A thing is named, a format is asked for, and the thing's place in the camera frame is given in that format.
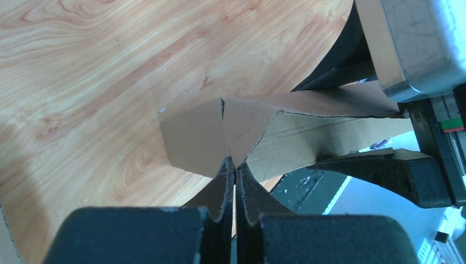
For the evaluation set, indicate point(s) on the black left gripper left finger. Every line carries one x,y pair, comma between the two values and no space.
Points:
197,232

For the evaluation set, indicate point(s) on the brown cardboard box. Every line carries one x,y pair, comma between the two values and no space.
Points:
280,133

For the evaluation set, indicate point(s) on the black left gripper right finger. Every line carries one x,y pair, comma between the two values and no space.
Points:
269,232

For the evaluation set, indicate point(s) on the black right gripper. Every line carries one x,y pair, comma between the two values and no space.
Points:
432,178

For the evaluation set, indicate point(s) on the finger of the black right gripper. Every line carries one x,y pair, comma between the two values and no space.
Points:
347,61

